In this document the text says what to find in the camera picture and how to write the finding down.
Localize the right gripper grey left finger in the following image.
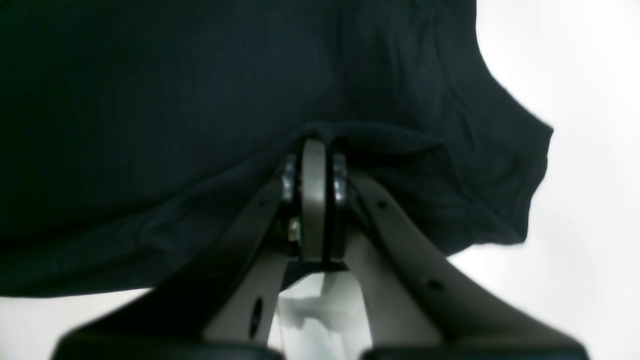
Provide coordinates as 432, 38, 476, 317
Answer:
55, 140, 329, 360

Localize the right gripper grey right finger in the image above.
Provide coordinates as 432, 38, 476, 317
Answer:
330, 153, 589, 360

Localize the black T-shirt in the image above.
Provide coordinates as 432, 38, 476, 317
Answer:
0, 0, 553, 297

